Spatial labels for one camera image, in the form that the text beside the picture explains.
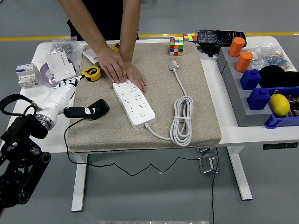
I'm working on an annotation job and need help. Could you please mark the person's right hand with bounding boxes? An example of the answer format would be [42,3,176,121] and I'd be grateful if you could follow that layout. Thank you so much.
[96,45,128,84]

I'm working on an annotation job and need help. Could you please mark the person's left hand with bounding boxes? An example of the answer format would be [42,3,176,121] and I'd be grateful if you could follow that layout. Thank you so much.
[124,62,148,93]

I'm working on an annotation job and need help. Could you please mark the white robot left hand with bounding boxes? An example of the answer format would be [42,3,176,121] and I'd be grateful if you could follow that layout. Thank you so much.
[35,76,97,122]

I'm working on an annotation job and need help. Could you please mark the white power strip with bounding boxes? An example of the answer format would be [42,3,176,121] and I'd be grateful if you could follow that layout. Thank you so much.
[113,79,157,130]

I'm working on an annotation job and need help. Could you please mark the thin black adapter cord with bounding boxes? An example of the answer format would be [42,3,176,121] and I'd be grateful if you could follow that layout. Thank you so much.
[64,116,211,176]

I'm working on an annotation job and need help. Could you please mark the black plug adapter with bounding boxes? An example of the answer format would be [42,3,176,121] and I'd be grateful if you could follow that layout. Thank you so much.
[83,98,110,121]

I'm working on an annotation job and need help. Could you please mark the yellow black tape measure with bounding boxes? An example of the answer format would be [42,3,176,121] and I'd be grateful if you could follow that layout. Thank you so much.
[80,65,102,82]

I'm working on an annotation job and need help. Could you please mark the grey-brown fabric mat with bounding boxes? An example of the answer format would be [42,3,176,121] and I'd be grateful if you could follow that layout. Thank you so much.
[66,42,222,154]

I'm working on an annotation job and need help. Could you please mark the white circuit breaker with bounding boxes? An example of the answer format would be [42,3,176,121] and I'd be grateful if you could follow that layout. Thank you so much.
[15,63,40,89]

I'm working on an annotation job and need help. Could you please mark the person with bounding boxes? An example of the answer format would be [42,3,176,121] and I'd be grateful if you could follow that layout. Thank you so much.
[67,0,140,42]

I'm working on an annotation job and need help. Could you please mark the large colourful puzzle cube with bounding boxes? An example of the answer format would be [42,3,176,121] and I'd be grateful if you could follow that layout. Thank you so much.
[169,36,185,56]

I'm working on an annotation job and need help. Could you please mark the clear bag of screws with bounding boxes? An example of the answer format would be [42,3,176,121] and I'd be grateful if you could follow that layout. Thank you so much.
[38,36,88,68]

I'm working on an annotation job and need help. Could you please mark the small colourful puzzle cube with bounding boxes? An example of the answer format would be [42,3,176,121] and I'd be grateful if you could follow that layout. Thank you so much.
[183,33,198,44]

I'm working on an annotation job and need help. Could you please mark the white table leg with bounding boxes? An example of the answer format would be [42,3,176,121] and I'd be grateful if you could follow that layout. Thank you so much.
[227,146,253,201]
[71,154,88,212]

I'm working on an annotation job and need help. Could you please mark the black film-wrapped box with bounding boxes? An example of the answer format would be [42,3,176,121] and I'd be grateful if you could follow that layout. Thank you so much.
[196,29,247,49]

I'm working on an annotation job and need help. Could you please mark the grey stepped block holder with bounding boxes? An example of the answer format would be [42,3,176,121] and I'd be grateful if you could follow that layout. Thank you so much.
[216,46,278,128]

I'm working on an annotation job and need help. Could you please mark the orange cylinder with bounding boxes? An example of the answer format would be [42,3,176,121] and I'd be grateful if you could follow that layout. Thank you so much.
[235,51,254,73]
[228,36,246,58]

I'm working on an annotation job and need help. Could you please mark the blue plastic block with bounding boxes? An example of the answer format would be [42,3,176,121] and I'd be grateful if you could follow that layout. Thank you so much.
[240,69,262,91]
[247,88,271,111]

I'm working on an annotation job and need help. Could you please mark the clear bag of components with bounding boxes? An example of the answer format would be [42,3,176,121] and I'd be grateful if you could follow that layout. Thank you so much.
[245,43,294,72]

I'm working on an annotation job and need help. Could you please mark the black cloth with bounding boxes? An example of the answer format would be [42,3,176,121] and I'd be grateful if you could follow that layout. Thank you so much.
[258,65,299,89]

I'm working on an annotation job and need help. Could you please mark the yellow lemon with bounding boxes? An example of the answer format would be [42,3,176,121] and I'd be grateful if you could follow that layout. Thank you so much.
[268,94,291,117]

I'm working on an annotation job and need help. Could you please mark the blue plastic bin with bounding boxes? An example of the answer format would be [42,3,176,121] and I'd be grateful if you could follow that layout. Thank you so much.
[264,86,299,129]

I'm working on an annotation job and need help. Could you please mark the black desk control panel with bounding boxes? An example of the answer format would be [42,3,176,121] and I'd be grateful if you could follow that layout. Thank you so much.
[263,142,299,150]

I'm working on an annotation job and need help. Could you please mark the dark circuit boards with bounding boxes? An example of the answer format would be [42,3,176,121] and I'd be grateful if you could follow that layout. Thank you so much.
[271,90,299,119]

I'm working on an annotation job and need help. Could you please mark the white wall switch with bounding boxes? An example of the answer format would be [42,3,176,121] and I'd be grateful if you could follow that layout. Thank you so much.
[83,45,100,64]

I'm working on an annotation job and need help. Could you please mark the white wall socket panel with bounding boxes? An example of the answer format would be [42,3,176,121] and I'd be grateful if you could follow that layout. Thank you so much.
[53,65,77,83]

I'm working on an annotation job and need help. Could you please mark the white power strip cord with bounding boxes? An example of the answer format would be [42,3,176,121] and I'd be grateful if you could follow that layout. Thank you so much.
[144,59,194,147]

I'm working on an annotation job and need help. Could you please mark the white blank switch panel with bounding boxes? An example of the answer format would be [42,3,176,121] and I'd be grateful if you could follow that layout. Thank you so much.
[45,51,70,75]

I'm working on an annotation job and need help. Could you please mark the black mount bracket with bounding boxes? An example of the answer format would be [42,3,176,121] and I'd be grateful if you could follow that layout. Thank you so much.
[200,44,220,58]

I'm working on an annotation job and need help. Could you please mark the large clear metal bracket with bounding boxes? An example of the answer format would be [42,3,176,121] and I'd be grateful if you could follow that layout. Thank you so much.
[198,155,219,175]

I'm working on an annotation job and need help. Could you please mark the black hanging power cable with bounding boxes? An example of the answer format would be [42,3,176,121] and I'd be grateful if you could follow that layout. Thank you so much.
[211,147,220,224]

